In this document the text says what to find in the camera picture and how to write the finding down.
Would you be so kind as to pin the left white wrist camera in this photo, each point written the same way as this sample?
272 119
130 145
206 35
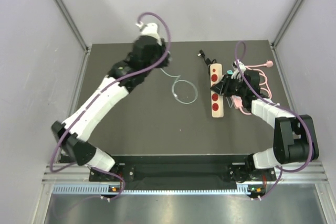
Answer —
149 29

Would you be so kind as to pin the pink power strip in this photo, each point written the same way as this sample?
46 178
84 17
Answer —
237 102

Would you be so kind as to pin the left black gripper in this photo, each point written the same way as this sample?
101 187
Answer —
161 49

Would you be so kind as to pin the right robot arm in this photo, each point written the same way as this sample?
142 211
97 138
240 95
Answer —
294 136

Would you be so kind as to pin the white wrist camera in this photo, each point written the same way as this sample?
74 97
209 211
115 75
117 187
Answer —
149 29
239 69

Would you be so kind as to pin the slotted grey cable duct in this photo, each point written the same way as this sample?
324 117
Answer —
106 189

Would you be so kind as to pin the aluminium frame rail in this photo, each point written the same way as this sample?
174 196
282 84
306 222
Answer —
71 24

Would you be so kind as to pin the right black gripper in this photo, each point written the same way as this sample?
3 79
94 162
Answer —
222 87

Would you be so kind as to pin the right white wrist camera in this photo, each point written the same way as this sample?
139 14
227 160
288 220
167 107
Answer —
239 69

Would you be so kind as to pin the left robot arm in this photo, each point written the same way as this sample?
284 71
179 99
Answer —
72 135

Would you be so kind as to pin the beige wooden power strip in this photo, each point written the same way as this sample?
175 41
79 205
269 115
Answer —
217 104

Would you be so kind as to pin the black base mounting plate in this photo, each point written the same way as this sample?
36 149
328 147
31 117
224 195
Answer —
178 168

